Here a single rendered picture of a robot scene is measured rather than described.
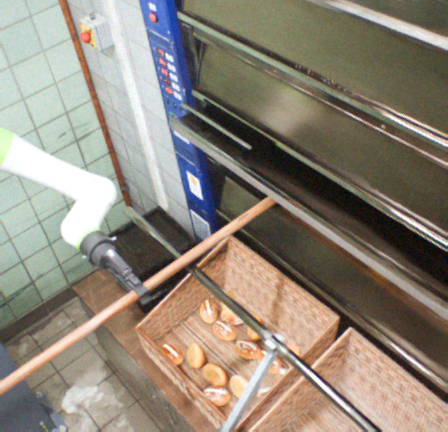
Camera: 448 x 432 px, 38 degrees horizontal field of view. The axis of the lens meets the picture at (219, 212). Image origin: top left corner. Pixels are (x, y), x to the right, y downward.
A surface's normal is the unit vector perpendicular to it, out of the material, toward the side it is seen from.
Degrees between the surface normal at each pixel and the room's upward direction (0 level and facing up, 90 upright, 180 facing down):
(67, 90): 90
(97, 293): 0
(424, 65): 70
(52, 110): 90
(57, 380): 0
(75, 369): 0
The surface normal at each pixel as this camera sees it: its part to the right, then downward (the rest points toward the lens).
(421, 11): -0.77, 0.51
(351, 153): -0.77, 0.24
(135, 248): -0.14, -0.71
